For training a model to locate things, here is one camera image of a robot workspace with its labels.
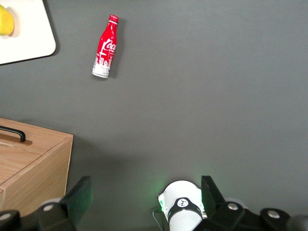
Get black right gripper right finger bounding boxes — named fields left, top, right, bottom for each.
left=197, top=176, right=292, bottom=231

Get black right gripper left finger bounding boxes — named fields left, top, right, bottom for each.
left=0, top=175, right=93, bottom=231

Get red coke bottle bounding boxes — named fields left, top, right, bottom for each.
left=91, top=14, right=120, bottom=79

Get beige rectangular tray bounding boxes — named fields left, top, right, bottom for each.
left=0, top=0, right=57, bottom=66

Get wooden drawer cabinet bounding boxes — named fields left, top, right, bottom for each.
left=0, top=117, right=74, bottom=212

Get wooden drawer front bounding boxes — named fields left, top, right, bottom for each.
left=0, top=120, right=70, bottom=155
left=0, top=144, right=42, bottom=185

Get yellow lemon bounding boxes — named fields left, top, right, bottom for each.
left=0, top=4, right=15, bottom=36

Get black right base cables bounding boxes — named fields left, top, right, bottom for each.
left=152, top=208, right=167, bottom=231

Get black metal drawer handle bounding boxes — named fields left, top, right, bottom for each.
left=0, top=125, right=33, bottom=146

